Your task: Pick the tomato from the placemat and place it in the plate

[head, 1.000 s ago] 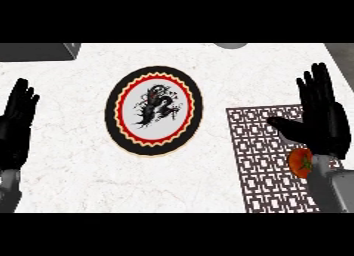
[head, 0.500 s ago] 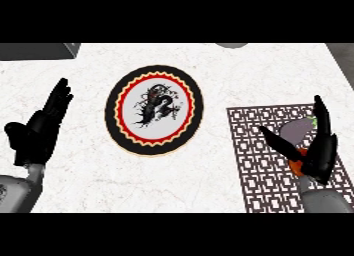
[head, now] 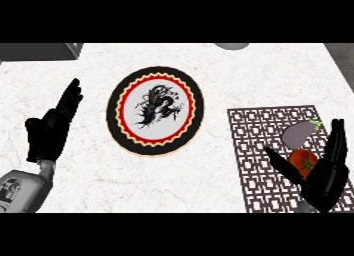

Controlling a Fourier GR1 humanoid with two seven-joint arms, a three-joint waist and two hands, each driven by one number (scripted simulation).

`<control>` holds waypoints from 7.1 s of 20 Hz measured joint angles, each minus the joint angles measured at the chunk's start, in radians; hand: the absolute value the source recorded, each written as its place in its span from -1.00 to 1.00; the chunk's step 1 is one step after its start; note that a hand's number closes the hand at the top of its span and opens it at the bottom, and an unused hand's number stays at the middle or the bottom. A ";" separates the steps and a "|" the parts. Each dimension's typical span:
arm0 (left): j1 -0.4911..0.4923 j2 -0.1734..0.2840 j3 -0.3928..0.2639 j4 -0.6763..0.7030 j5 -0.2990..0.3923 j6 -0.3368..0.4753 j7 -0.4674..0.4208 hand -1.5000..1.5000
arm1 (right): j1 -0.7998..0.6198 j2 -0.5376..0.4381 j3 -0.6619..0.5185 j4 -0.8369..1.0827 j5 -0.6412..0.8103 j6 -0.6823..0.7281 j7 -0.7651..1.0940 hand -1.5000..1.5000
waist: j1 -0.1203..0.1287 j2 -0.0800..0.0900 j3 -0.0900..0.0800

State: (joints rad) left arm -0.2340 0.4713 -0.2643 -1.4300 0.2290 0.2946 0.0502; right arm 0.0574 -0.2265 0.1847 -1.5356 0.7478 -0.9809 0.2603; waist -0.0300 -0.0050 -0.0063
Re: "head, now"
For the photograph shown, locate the purple eggplant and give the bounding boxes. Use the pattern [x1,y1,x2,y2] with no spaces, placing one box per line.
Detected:
[281,119,325,150]

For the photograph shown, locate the grey round object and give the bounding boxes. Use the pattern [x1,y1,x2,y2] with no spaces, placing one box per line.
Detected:
[213,42,252,51]

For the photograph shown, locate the brown lattice placemat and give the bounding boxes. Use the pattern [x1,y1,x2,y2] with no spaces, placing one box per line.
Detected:
[226,104,354,214]

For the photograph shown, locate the grey box appliance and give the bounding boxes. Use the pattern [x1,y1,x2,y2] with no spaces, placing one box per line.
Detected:
[0,42,86,62]

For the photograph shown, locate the black red dragon plate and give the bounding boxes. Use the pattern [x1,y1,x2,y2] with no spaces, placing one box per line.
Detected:
[105,65,207,157]

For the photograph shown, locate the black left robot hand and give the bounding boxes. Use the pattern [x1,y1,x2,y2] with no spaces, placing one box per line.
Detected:
[26,78,86,164]

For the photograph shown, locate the red tomato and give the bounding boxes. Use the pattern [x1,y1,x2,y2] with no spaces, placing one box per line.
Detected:
[288,148,321,180]

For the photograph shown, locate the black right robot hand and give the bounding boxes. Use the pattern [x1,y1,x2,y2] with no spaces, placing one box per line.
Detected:
[263,118,352,214]

